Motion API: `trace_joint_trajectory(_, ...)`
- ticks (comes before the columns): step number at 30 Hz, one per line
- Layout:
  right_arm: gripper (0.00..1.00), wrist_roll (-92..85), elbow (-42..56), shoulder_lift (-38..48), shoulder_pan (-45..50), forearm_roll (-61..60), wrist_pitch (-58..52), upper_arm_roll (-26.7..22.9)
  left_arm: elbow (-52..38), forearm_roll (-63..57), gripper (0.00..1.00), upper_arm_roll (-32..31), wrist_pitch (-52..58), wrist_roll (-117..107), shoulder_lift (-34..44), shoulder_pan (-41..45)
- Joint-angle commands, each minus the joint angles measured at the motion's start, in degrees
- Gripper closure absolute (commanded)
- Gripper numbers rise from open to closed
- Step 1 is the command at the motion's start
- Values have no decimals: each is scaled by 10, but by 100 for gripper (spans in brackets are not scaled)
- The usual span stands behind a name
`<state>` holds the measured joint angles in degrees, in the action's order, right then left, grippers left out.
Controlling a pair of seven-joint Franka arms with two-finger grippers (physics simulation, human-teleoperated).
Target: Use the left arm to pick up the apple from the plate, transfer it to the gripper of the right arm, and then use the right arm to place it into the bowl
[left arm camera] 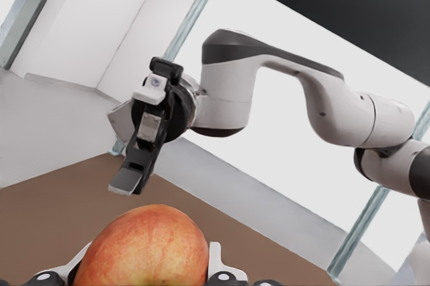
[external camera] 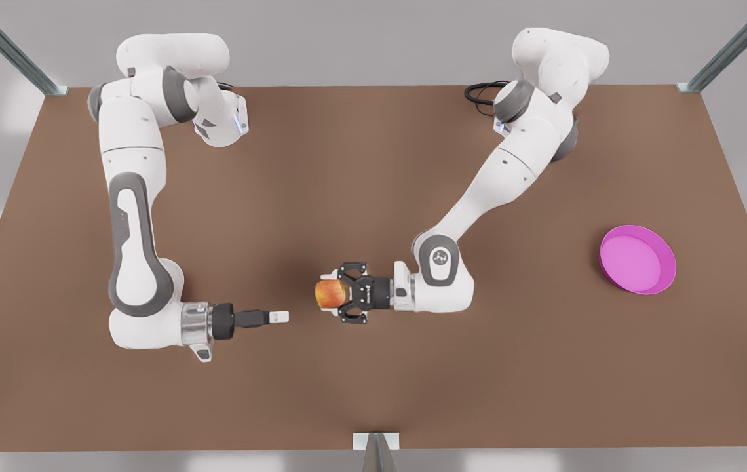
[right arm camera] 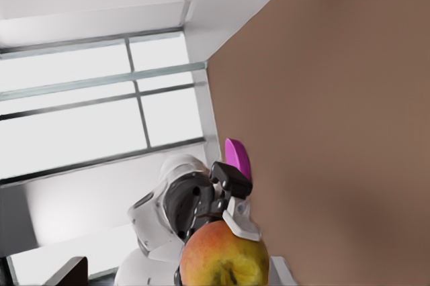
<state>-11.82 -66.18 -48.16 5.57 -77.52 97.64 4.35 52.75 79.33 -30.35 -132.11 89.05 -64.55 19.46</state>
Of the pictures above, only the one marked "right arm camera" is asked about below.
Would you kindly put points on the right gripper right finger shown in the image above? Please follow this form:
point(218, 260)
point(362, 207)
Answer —
point(281, 272)

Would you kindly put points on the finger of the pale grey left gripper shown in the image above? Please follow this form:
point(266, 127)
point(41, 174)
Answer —
point(242, 222)

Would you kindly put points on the pink plate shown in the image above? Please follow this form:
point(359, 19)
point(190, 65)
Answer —
point(238, 156)

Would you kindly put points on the silver frame post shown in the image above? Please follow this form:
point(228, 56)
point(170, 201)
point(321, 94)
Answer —
point(100, 81)
point(207, 121)

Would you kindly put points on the red yellow apple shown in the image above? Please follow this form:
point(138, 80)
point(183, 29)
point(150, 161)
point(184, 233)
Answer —
point(223, 259)

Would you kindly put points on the dark brown furniture panel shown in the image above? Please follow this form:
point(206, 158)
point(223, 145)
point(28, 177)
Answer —
point(69, 272)

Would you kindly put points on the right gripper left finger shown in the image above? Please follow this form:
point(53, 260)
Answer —
point(177, 276)

